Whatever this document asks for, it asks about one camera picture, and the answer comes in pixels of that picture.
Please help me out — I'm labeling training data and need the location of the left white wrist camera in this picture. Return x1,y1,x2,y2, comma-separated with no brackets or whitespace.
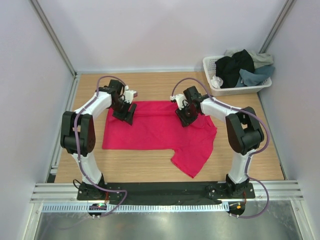
123,85,138,104

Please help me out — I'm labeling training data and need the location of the black t shirt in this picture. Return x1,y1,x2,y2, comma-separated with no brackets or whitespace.
215,49,255,89

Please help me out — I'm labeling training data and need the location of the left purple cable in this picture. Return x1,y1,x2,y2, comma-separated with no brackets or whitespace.
73,74,128,218

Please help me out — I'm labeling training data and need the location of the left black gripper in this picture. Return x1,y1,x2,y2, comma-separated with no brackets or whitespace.
109,98,137,125

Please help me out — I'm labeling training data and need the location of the white cloth in basket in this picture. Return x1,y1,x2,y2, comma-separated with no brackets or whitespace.
210,75,224,89

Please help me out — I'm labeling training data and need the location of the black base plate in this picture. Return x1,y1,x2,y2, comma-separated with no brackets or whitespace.
73,179,255,215

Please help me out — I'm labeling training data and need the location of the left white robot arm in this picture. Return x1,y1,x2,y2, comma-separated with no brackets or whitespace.
60,76,138,200

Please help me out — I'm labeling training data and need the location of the white plastic laundry basket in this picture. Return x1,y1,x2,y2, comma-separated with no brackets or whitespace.
202,55,272,96

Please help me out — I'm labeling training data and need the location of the pink red t shirt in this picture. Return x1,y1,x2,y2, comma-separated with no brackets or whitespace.
102,101,218,178

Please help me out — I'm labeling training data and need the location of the blue t shirt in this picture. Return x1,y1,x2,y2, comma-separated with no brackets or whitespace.
235,65,275,88

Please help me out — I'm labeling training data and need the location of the aluminium rail frame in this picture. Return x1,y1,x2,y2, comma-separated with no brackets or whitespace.
31,180,303,206

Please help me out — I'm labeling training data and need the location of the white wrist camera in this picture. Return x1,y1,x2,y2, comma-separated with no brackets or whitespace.
170,94,188,110
123,85,138,104

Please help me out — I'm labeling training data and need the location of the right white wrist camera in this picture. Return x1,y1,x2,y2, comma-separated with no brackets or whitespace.
170,94,188,110

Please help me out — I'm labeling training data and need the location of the white slotted cable duct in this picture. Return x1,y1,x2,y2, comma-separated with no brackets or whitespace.
42,202,229,214

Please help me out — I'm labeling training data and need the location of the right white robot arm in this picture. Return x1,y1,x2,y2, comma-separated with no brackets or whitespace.
170,86,265,198

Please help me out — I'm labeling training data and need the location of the grey green t shirt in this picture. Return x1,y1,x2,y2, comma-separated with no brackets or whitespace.
224,49,274,69

